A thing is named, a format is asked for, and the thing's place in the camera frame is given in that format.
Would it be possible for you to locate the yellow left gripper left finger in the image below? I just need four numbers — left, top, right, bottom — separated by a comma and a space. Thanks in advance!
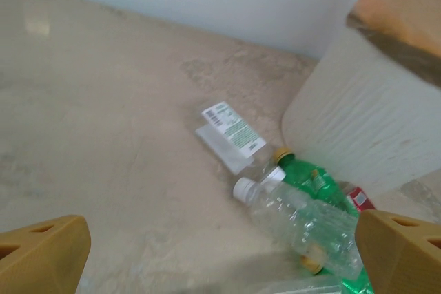
0, 215, 92, 294

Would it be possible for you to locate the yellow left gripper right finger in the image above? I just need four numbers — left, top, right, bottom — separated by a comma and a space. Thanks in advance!
355, 209, 441, 294

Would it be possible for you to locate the green plastic bottle yellow cap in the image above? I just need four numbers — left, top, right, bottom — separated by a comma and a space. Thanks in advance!
299, 252, 376, 294
274, 147, 359, 219

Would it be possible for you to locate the clear square bottle green-white label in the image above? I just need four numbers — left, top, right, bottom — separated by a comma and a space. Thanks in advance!
195, 101, 286, 185
254, 275, 344, 294

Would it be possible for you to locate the clear bottle white cap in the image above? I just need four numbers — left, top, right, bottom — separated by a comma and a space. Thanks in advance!
232, 176, 366, 281

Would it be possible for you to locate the white ribbed plastic bin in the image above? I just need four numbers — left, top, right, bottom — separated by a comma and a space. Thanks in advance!
280, 25, 441, 198

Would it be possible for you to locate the white bin with orange bag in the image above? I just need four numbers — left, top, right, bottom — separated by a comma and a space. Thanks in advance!
354, 0, 441, 57

